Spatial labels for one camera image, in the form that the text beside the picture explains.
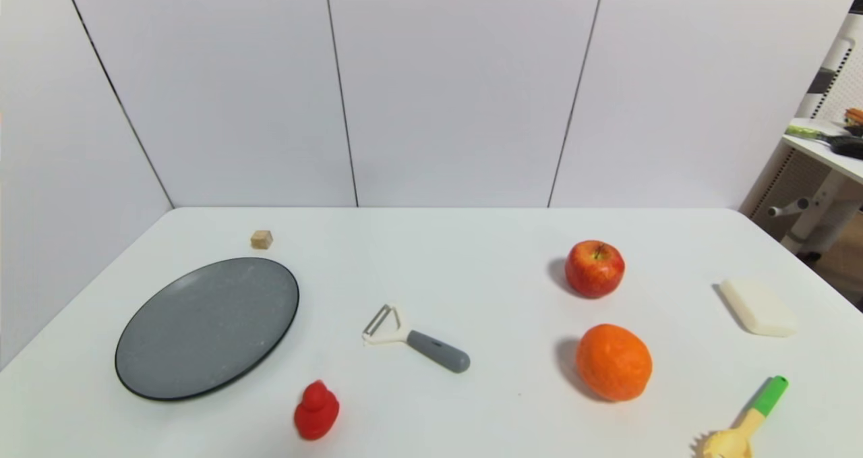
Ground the black object on desk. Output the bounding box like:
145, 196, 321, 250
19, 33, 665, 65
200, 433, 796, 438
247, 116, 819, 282
829, 135, 863, 160

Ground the green handled pasta spoon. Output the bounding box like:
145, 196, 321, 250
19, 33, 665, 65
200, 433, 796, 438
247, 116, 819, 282
698, 375, 789, 458

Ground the red rubber duck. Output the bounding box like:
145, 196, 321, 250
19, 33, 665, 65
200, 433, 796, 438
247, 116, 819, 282
293, 380, 340, 441

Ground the orange fruit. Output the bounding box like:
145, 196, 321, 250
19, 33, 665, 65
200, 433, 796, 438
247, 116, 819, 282
575, 323, 653, 403

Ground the gray round plate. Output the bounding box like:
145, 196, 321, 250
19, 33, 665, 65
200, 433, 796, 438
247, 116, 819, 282
115, 256, 300, 402

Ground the gray handled vegetable peeler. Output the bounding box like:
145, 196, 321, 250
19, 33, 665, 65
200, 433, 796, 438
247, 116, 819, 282
362, 304, 471, 374

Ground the white side desk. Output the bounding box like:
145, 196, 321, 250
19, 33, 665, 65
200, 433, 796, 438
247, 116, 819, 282
767, 117, 863, 255

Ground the red apple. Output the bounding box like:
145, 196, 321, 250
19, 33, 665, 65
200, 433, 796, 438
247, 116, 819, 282
565, 240, 626, 299

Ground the cream white soap bar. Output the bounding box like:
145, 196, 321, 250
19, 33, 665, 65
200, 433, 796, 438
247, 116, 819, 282
719, 279, 798, 338

